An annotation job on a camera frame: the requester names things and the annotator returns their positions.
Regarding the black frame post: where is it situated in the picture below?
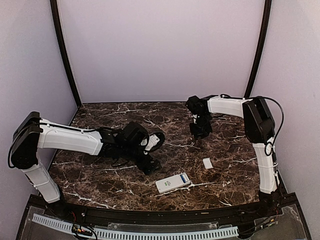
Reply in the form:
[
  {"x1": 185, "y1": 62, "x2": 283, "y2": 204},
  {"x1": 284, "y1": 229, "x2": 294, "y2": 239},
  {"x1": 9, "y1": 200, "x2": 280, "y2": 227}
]
[
  {"x1": 49, "y1": 0, "x2": 82, "y2": 108},
  {"x1": 243, "y1": 0, "x2": 272, "y2": 98}
]

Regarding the white slotted cable duct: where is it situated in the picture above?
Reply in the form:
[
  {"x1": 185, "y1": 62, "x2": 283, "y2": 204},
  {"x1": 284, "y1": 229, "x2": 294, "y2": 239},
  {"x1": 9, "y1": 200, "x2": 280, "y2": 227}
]
[{"x1": 32, "y1": 213, "x2": 239, "y2": 240}]

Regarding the white air conditioner remote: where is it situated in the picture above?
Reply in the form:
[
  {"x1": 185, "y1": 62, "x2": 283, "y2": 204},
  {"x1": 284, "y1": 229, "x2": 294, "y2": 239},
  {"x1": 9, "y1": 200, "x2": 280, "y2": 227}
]
[{"x1": 155, "y1": 173, "x2": 191, "y2": 194}]

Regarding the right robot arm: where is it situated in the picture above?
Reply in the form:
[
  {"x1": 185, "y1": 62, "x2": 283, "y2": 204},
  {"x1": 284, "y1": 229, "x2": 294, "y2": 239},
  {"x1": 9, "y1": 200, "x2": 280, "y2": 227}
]
[{"x1": 186, "y1": 94, "x2": 280, "y2": 195}]

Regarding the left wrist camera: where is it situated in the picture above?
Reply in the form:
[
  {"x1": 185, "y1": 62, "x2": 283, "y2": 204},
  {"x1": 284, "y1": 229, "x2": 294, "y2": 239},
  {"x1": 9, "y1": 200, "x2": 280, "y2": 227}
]
[{"x1": 140, "y1": 132, "x2": 166, "y2": 155}]

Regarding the white battery cover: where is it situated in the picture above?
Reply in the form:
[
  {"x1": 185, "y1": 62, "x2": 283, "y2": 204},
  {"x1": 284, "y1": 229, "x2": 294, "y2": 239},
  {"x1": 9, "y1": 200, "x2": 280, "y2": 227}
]
[{"x1": 202, "y1": 157, "x2": 213, "y2": 170}]

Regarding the black front rail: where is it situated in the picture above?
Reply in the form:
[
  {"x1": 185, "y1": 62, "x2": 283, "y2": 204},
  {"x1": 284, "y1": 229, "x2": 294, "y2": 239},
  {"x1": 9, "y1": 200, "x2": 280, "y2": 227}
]
[{"x1": 27, "y1": 194, "x2": 298, "y2": 227}]

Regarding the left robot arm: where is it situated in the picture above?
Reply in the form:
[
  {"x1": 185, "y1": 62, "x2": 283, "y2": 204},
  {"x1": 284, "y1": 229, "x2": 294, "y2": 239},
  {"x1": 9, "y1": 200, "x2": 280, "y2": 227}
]
[{"x1": 7, "y1": 111, "x2": 165, "y2": 218}]

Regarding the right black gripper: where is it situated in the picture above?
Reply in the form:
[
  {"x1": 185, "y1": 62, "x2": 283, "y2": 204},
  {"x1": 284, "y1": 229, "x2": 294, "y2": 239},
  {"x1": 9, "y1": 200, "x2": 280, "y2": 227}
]
[{"x1": 189, "y1": 113, "x2": 213, "y2": 139}]

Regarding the right black frame post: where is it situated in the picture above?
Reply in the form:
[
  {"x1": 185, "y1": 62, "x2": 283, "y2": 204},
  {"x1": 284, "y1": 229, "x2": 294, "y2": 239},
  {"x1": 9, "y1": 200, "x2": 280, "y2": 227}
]
[{"x1": 243, "y1": 0, "x2": 272, "y2": 98}]

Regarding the left black frame post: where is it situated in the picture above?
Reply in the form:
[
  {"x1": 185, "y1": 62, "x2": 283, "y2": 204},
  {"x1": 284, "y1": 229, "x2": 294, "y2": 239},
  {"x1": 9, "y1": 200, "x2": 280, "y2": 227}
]
[{"x1": 49, "y1": 0, "x2": 82, "y2": 108}]

